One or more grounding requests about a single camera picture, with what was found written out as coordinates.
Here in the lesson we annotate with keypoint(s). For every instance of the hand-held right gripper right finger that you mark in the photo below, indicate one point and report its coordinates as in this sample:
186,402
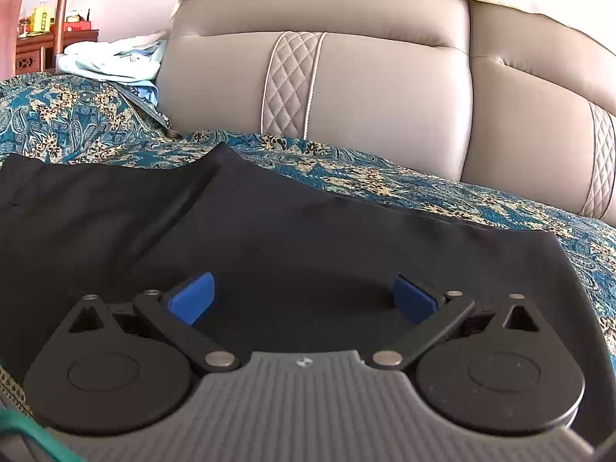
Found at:
413,298

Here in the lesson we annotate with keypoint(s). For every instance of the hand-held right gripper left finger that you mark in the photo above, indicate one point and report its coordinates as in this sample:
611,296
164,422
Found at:
192,301

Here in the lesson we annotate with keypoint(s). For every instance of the black pants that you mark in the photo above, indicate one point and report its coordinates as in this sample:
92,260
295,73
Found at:
298,240

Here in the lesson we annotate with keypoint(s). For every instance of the teal paisley patterned blanket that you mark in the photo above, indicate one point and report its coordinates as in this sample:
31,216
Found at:
72,120

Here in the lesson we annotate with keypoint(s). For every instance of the beige leather headboard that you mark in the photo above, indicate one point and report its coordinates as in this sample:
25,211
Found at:
385,82

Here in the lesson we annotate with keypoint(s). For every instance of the light blue cloth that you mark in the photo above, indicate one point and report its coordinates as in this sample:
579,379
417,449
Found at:
106,65

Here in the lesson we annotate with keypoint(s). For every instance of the dark wooden cabinet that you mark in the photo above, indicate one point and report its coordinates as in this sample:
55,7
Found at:
45,53

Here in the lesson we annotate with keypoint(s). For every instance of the red box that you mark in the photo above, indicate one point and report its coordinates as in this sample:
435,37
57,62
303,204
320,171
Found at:
76,20

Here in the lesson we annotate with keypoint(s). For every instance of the yellow bottle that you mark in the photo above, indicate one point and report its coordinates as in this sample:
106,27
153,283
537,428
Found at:
42,17

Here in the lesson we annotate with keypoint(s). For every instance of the curved brown wooden pole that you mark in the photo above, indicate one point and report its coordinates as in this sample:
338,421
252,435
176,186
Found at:
62,5

